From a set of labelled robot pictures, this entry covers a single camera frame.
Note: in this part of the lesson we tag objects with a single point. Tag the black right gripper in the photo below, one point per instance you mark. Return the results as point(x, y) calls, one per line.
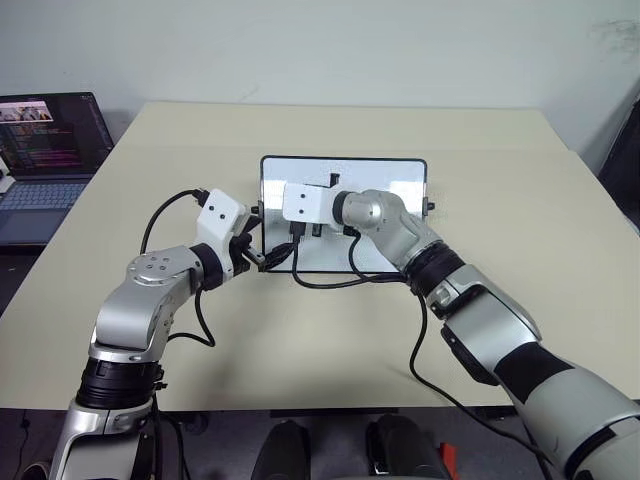
point(316, 230)

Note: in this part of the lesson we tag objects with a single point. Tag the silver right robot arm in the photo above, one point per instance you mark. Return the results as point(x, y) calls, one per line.
point(480, 310)

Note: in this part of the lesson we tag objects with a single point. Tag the open grey laptop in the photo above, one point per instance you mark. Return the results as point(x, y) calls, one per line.
point(50, 145)

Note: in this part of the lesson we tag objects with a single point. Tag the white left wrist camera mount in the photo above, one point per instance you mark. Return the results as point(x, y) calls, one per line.
point(220, 212)

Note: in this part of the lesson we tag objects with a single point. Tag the black table frame bar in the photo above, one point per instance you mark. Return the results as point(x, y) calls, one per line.
point(335, 413)

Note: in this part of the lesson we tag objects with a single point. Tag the small red part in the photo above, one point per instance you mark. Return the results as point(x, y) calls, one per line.
point(448, 455)

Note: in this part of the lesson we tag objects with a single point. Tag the black framed small whiteboard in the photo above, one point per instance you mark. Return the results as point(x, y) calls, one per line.
point(380, 175)

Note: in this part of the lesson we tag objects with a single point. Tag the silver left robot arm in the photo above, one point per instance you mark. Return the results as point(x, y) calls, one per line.
point(145, 300)

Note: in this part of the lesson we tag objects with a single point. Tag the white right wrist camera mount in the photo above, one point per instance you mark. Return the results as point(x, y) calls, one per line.
point(305, 202)

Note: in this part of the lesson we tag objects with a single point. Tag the dark rounded shape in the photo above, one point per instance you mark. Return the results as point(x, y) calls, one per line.
point(281, 452)
point(400, 447)

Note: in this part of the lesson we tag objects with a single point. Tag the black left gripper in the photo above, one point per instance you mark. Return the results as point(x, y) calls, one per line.
point(243, 250)

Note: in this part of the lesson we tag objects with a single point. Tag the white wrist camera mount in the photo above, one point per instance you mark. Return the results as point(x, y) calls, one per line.
point(220, 212)
point(305, 202)

